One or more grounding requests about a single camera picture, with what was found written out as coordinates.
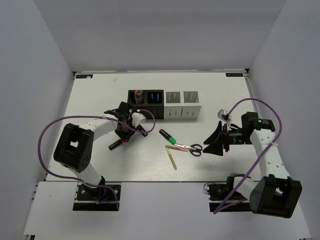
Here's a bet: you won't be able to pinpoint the pink cap black highlighter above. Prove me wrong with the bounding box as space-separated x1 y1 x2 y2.
108 139 125 151

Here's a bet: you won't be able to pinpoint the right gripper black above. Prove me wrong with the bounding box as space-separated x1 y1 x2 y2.
202 120 253 156

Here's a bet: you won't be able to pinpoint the white double pen holder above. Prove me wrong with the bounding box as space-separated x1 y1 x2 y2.
163 91 202 120

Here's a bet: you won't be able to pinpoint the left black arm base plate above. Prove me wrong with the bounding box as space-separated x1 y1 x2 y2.
72 184 122 212

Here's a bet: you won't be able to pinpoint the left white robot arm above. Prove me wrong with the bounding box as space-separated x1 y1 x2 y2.
53 101 148 200

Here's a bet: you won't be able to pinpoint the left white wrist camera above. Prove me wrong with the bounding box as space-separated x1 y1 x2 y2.
131 112 146 126

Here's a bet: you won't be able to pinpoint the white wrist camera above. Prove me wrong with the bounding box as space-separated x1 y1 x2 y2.
217 109 232 123
131 112 146 126

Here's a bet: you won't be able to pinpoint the green cap black highlighter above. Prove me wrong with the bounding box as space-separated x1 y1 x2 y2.
159 129 177 145

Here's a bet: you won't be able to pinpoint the slim orange pen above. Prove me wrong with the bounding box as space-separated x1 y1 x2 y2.
165 145 188 152

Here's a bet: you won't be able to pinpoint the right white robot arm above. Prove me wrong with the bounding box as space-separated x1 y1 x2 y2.
203 110 302 219

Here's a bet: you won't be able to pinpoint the black double pen holder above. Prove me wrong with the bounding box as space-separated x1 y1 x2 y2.
127 89 164 120

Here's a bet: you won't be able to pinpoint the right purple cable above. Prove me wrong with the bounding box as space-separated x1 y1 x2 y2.
212 98 283 215

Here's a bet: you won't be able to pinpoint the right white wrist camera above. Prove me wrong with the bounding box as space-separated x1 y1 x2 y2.
217 109 232 123

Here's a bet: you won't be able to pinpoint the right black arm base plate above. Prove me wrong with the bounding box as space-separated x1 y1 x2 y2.
203 182 251 213

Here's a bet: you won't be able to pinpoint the slim yellow pen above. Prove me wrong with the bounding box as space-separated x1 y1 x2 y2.
165 147 177 171

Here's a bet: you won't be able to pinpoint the black handled scissors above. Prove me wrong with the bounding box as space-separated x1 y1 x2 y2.
175 143 203 157

